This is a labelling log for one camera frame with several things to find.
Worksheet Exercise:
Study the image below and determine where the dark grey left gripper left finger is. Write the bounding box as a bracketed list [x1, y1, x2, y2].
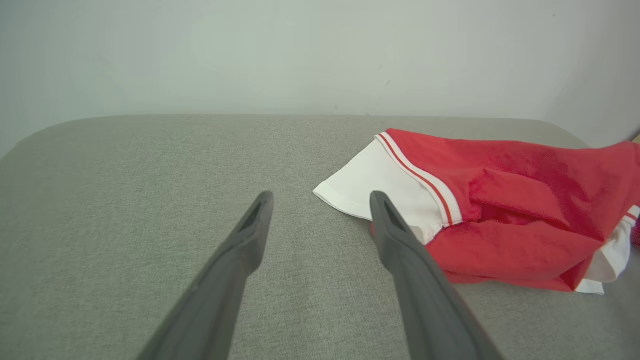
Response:
[137, 191, 275, 360]

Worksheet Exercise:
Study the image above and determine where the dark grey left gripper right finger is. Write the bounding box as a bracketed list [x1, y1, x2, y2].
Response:
[369, 191, 506, 360]

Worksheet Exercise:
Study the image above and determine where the red white basketball jersey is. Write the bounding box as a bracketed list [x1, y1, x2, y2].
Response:
[313, 128, 640, 295]

